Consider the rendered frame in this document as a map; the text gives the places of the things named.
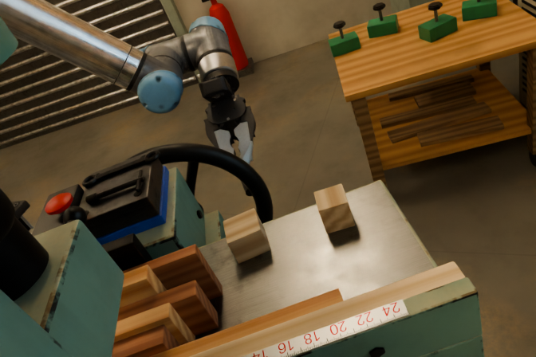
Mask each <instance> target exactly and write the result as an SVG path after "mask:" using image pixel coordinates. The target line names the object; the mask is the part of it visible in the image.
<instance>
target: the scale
mask: <svg viewBox="0 0 536 357"><path fill-rule="evenodd" d="M405 316H409V312H408V310H407V309H406V307H405V305H404V302H403V301H402V300H398V301H395V302H393V303H391V304H386V305H384V306H382V307H379V308H375V309H373V310H371V311H368V312H364V313H362V314H360V315H357V316H353V317H351V318H348V319H346V320H342V321H340V322H337V323H335V324H331V325H329V326H326V327H323V328H320V329H317V330H315V331H312V332H309V333H306V334H304V335H300V336H298V337H295V338H292V339H289V340H287V341H284V342H281V343H278V344H275V345H273V346H270V347H267V348H264V349H262V350H259V351H256V352H253V353H250V354H249V355H244V356H242V357H293V356H295V355H300V354H302V353H304V352H307V351H311V350H313V349H315V348H318V347H322V346H325V345H326V344H329V343H333V342H336V341H338V340H340V339H344V338H347V337H350V336H351V335H356V334H358V333H361V332H364V331H367V330H369V329H372V328H375V327H378V326H380V325H383V324H386V323H389V322H392V321H394V320H398V319H400V318H403V317H405Z"/></svg>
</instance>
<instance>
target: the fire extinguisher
mask: <svg viewBox="0 0 536 357"><path fill-rule="evenodd" d="M207 1H211V4H212V6H211V8H210V9H209V12H210V17H214V18H217V19H219V20H220V21H221V22H222V24H223V26H224V29H225V31H226V33H227V36H228V38H229V44H230V47H231V52H232V56H233V58H234V62H235V65H236V68H237V71H238V78H240V77H244V76H247V75H250V74H252V73H254V62H253V59H252V57H251V58H248V59H247V57H246V54H245V51H244V49H243V47H242V43H241V41H240V39H239V36H238V33H237V31H236V28H235V25H234V23H233V21H232V19H231V16H230V13H229V11H228V10H227V8H226V7H225V6H224V5H223V4H222V3H217V1H216V0H202V2H207Z"/></svg>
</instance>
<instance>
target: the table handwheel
mask: <svg viewBox="0 0 536 357"><path fill-rule="evenodd" d="M151 150H153V151H159V152H160V157H159V160H160V162H161V163H162V165H163V164H166V163H177V162H187V177H186V183H187V185H188V187H189V188H190V190H191V192H192V193H193V195H194V197H195V183H196V178H197V172H198V167H199V163H206V164H209V165H212V166H215V167H219V168H221V169H223V170H225V171H228V172H229V173H231V174H232V175H234V176H235V177H237V178H238V179H239V180H241V181H242V182H243V183H244V184H245V186H246V187H247V188H248V190H249V191H250V192H251V194H252V196H253V198H254V202H255V205H256V212H257V214H258V217H259V219H260V221H261V223H262V224H263V223H265V222H269V221H271V220H273V203H272V199H271V197H270V192H269V190H268V188H267V186H266V184H265V182H264V181H263V179H262V177H261V176H260V175H259V173H258V172H257V171H256V170H255V169H254V168H253V167H252V166H251V165H249V164H248V163H247V162H245V161H244V160H242V159H240V158H239V157H238V156H236V155H234V154H232V153H230V152H228V151H225V150H223V149H220V148H217V147H212V146H209V145H205V144H199V143H171V144H165V145H161V146H158V147H152V148H149V149H147V150H145V151H142V152H139V153H137V154H135V155H134V156H132V157H130V158H128V159H131V158H133V157H136V156H138V155H142V154H143V153H146V152H148V151H151ZM128 159H126V160H128Z"/></svg>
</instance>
